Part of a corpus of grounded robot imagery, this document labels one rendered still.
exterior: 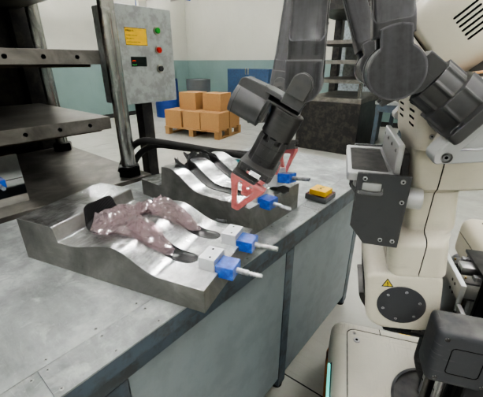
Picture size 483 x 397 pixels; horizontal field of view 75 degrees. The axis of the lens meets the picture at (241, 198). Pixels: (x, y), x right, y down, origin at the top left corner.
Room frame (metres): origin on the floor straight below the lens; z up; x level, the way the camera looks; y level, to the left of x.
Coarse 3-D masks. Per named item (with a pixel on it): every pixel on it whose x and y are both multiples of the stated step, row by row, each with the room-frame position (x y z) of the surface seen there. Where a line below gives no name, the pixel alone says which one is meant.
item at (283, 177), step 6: (282, 168) 0.92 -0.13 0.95; (282, 174) 0.88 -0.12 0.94; (288, 174) 0.87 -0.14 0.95; (294, 174) 0.89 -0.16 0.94; (276, 180) 0.89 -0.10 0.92; (282, 180) 0.88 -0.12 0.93; (288, 180) 0.86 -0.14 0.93; (294, 180) 0.88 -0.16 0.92; (300, 180) 0.86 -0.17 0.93; (306, 180) 0.85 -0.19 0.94; (270, 186) 0.90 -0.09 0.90; (276, 186) 0.88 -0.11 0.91
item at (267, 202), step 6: (264, 192) 0.82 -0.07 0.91; (258, 198) 0.80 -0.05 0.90; (264, 198) 0.79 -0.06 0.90; (270, 198) 0.79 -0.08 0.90; (276, 198) 0.80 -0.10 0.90; (264, 204) 0.78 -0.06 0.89; (270, 204) 0.78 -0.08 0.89; (276, 204) 0.78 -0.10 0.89; (282, 204) 0.78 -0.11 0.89; (288, 210) 0.76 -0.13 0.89
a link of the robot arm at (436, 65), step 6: (372, 54) 0.54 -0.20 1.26; (426, 54) 0.48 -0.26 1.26; (432, 54) 0.47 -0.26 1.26; (432, 60) 0.47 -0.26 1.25; (438, 60) 0.47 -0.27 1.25; (366, 66) 0.51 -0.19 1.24; (432, 66) 0.47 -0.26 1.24; (438, 66) 0.47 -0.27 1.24; (444, 66) 0.47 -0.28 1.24; (432, 72) 0.47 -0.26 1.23; (438, 72) 0.47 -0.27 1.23; (426, 78) 0.47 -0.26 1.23; (432, 78) 0.47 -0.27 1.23; (366, 84) 0.54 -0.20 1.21; (426, 84) 0.47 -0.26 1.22; (420, 90) 0.47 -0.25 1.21; (378, 102) 0.53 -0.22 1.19; (384, 102) 0.49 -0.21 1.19; (390, 102) 0.48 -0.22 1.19
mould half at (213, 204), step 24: (168, 168) 0.97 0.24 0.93; (216, 168) 1.04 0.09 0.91; (144, 192) 1.07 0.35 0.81; (168, 192) 0.98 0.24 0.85; (192, 192) 0.90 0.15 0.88; (216, 192) 0.89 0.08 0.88; (288, 192) 0.91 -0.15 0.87; (216, 216) 0.84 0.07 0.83; (240, 216) 0.78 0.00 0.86; (264, 216) 0.81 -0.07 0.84
